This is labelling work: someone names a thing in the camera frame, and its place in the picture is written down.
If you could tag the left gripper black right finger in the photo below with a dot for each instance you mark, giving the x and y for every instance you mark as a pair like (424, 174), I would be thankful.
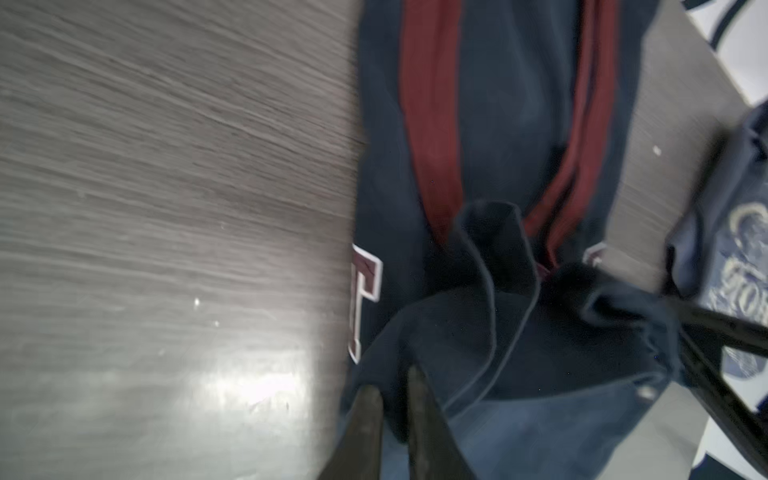
(432, 449)

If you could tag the black printed tank top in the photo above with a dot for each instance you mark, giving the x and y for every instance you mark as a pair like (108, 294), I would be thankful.
(496, 135)

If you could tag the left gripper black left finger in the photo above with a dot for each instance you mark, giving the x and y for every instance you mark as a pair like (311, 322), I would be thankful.
(358, 453)

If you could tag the blue grey tank top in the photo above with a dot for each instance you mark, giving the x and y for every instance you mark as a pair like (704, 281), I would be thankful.
(717, 253)

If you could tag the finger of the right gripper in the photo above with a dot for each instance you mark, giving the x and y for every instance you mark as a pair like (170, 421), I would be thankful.
(703, 334)

